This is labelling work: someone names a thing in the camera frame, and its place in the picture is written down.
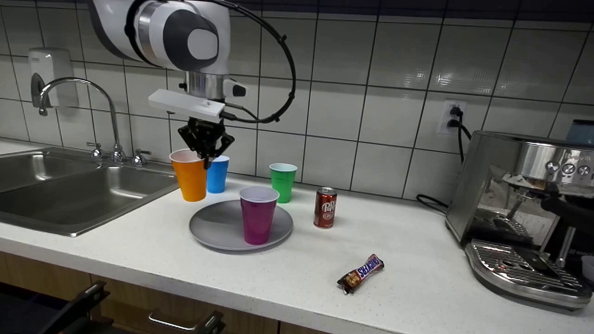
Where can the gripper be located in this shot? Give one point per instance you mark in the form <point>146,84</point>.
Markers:
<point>205,128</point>

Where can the orange plastic cup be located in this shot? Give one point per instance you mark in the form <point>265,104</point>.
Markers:
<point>190,178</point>

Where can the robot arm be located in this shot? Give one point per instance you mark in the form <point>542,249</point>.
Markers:
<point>162,32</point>

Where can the blue plastic cup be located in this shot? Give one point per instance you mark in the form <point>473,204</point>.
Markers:
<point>217,178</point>

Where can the tap lever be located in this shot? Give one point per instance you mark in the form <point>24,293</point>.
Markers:
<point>138,158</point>
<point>97,152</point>

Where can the green plastic cup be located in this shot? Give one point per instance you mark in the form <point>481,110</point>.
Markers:
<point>282,183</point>

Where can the grey plate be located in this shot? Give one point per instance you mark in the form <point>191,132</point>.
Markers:
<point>216,227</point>

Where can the magenta plastic cup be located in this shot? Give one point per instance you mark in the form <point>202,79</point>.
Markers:
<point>257,218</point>

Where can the chrome tap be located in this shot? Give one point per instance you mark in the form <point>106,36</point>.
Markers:
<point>113,120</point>

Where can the red soda can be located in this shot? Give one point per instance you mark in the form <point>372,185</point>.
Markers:
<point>325,208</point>

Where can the steel sink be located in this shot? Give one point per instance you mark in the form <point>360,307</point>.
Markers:
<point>69,190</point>

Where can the white soap dispenser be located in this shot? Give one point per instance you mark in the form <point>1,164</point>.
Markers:
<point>51,62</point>

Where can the wooden drawer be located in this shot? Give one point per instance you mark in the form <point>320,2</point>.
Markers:
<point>125,297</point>

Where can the brown candy bar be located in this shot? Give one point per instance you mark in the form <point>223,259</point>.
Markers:
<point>359,274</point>

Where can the steel espresso machine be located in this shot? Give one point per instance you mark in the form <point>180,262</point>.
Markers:
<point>478,185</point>

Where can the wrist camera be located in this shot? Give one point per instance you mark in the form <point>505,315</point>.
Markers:
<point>185,104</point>

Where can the white wall socket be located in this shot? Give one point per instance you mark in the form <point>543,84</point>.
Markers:
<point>444,111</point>

